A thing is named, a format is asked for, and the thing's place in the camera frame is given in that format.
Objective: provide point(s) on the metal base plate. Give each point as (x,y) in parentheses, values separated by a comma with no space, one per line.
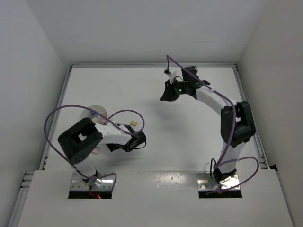
(205,183)
(104,182)

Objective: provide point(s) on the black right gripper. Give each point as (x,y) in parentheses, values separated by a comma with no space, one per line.
(169,95)

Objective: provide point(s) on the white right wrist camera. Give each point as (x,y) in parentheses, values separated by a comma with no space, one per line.
(172,73)

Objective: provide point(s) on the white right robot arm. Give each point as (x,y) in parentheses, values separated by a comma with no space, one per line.
(237,124)

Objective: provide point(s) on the aluminium frame rail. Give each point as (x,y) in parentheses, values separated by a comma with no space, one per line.
(156,186)

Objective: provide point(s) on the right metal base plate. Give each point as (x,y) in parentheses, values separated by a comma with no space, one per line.
(205,183)

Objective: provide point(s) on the white round divided container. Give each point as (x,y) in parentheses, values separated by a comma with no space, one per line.
(99,119)

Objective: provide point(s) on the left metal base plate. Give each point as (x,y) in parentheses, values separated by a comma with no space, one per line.
(104,182)

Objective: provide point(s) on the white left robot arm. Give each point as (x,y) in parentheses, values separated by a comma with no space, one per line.
(81,139)

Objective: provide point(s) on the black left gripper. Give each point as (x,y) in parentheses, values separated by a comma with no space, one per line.
(112,146)

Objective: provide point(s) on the pink silver usb stick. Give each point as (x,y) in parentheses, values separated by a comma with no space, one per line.
(95,151)

